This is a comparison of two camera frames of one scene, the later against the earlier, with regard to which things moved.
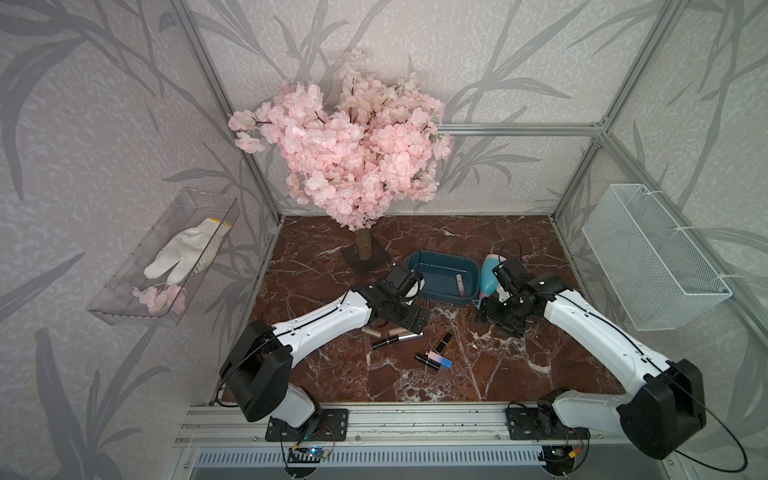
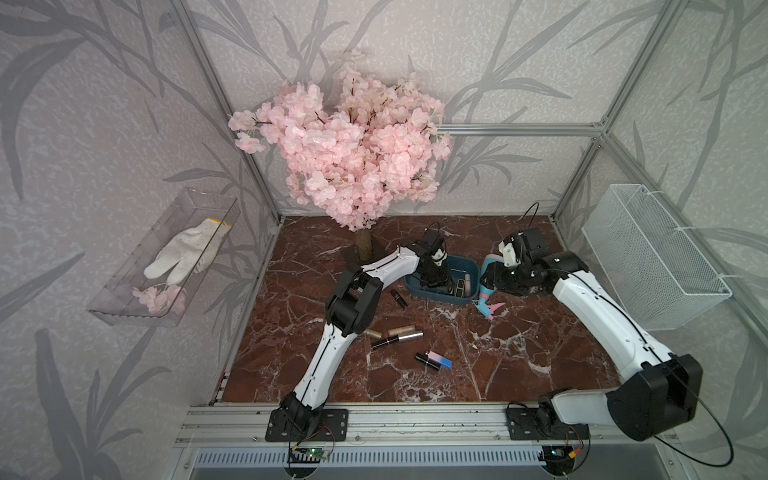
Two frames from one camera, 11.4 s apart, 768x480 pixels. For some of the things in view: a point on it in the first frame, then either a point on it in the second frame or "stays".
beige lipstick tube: x=400 y=332 stays
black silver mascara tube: x=399 y=338 stays
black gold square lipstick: x=443 y=342 → x=460 y=288
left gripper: x=410 y=322 → x=443 y=282
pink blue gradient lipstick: x=440 y=359 stays
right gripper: x=486 y=312 → x=493 y=278
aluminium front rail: x=219 y=426 stays
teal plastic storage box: x=440 y=271 stays
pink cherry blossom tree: x=358 y=152 stays
